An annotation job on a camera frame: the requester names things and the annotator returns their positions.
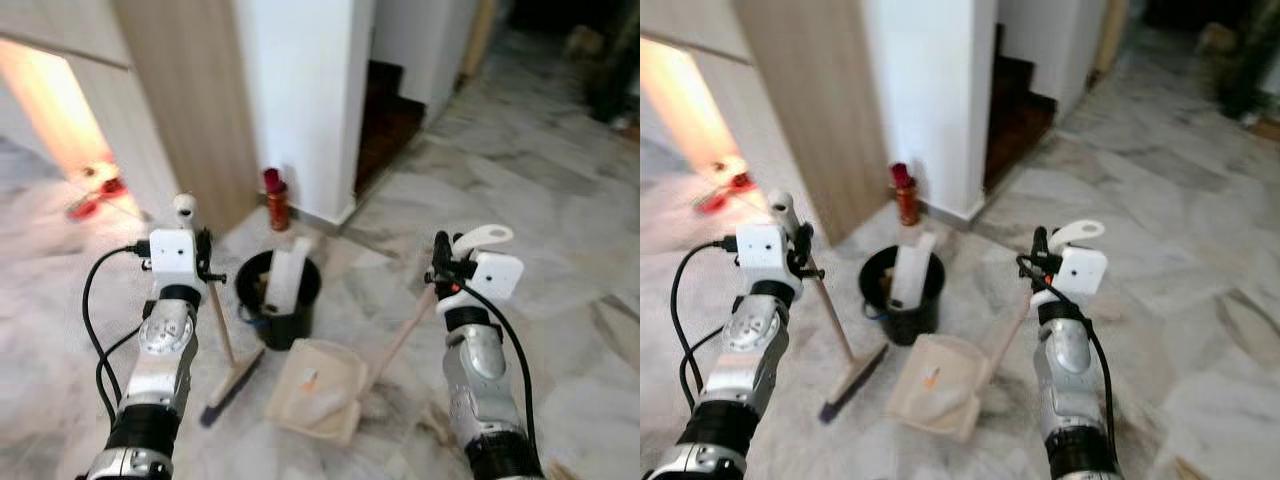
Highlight wooden broom with purple bristles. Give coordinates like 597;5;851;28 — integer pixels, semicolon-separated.
766;190;890;425
172;193;267;429

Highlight beige long-handled dustpan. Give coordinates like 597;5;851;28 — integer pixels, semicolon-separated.
267;224;515;447
886;219;1107;443

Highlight red item on floor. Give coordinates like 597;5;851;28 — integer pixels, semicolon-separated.
64;164;132;222
694;159;757;215

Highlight red spray can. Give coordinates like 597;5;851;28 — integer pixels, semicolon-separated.
261;167;292;234
889;161;922;228

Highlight white paper in bin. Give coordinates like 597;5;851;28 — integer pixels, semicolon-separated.
892;232;942;310
264;237;317;314

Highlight black waste bin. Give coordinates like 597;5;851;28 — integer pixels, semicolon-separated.
235;249;324;352
859;244;947;347

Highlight dark wooden stairs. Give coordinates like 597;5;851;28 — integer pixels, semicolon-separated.
984;24;1058;193
354;59;428;197

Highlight light wooden cabinet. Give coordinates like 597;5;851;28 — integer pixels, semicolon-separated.
0;0;263;237
640;0;893;247

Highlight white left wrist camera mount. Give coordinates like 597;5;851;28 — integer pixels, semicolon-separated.
149;229;199;292
737;222;792;287

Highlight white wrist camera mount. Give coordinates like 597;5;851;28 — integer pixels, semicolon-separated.
1054;245;1110;298
149;229;199;292
737;222;792;287
469;251;526;302

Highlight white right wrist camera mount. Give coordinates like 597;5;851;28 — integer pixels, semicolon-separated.
1054;245;1110;298
469;251;526;302

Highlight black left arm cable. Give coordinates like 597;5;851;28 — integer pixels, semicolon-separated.
668;237;741;413
82;242;153;426

